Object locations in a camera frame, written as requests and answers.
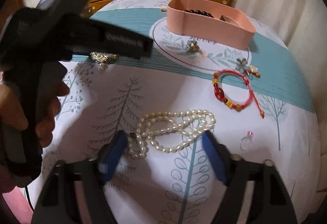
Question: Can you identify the white pearl necklace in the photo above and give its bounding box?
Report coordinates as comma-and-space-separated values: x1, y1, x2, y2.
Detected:
127, 109, 217, 159

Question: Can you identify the pink blanket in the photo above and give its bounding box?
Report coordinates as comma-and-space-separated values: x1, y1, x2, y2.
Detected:
1, 187, 33, 223

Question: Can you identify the small flower brooch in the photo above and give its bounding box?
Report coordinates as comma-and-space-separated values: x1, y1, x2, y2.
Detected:
186, 40, 202, 55

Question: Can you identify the silver ring pink stone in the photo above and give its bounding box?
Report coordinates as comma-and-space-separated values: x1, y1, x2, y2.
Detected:
240, 131, 254, 151

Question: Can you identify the person's left hand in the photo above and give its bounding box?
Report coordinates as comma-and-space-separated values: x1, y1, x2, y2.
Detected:
1, 82, 70, 193

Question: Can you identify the black bead bracelet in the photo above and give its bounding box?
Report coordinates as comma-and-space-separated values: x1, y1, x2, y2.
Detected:
183, 9, 215, 19

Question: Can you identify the flower shell charm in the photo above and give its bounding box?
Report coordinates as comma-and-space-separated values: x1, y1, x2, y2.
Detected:
236, 58, 261, 78

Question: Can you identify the gold pearl bracelet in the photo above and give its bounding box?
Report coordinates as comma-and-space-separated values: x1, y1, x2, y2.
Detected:
89, 51, 121, 72

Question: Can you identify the red string bead bracelet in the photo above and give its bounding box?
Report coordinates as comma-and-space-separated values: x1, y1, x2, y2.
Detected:
212, 68, 265, 120

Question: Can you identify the white floral curtain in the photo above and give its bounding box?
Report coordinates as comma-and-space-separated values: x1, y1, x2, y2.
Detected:
234, 0, 326, 191

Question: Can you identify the pink plastic tray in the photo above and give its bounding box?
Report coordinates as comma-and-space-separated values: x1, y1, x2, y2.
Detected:
167, 0, 256, 50

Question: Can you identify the tree print tablecloth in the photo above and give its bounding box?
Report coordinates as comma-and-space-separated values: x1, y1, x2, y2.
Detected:
28, 0, 324, 223

